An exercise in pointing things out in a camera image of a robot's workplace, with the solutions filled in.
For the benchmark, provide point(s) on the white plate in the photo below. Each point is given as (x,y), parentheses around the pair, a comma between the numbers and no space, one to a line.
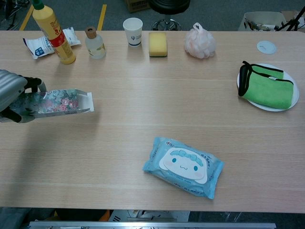
(291,97)

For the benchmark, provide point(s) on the pink mesh bath ball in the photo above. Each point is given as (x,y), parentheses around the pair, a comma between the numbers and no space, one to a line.
(200,43)

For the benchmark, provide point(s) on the yellow sponge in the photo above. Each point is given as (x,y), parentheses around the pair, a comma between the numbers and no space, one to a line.
(157,44)

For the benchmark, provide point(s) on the floral long box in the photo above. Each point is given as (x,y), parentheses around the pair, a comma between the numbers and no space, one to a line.
(57,102)

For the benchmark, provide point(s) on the black stool chrome base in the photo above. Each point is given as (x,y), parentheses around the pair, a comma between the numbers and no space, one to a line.
(168,14)

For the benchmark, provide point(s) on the clear bottle wooden cap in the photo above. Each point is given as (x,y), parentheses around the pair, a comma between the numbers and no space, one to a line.
(95,45)

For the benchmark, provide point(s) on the white bin with clutter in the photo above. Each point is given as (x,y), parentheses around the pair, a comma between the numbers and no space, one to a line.
(264,21)

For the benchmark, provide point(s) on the white paper cup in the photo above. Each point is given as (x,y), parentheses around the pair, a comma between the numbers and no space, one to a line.
(133,32)

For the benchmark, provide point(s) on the cardboard box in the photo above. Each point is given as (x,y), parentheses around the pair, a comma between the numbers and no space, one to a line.
(137,6)

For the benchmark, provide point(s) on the blue wet wipes pack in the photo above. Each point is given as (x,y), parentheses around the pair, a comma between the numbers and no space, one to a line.
(182,167)

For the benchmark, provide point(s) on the black tripod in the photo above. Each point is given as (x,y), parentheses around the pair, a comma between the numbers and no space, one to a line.
(294,20)

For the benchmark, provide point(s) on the white tissue pack blue print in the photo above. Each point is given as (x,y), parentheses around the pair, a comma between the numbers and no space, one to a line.
(39,47)

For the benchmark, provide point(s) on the green cloth black trim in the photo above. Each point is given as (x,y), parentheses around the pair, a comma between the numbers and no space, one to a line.
(267,88)

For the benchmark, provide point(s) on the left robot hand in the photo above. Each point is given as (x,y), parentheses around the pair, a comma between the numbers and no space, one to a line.
(10,95)

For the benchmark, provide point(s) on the aluminium rail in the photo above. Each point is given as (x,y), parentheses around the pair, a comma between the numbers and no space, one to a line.
(152,225)

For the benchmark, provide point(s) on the yellow bottle green cap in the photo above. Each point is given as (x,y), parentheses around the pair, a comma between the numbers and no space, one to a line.
(56,35)

